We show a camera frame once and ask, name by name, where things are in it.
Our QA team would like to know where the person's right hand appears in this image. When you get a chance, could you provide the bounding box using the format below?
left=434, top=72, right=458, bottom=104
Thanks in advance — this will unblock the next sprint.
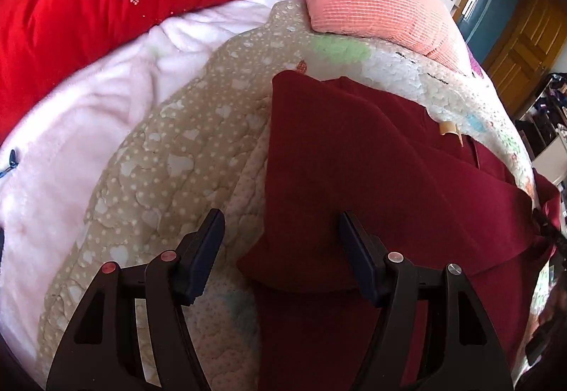
left=537, top=280, right=566, bottom=345

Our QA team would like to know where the pale pink fleece blanket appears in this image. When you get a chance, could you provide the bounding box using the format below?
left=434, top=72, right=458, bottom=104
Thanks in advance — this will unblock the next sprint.
left=1, top=0, right=299, bottom=372

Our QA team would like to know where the wooden door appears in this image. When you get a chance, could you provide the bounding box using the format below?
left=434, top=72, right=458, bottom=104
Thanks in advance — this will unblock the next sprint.
left=453, top=0, right=566, bottom=119

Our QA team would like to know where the beige heart-patterned quilt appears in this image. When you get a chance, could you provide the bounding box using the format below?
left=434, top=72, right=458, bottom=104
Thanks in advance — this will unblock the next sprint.
left=35, top=1, right=534, bottom=390

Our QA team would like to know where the cluttered shelf rack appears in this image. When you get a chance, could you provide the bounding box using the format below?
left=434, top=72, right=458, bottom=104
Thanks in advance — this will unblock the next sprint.
left=515, top=73, right=566, bottom=192

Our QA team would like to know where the dark red fleece garment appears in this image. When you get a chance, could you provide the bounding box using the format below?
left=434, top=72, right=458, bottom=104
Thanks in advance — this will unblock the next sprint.
left=238, top=70, right=551, bottom=390

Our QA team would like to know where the blue cord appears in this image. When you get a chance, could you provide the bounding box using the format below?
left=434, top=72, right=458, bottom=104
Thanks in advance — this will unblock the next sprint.
left=0, top=148, right=20, bottom=179

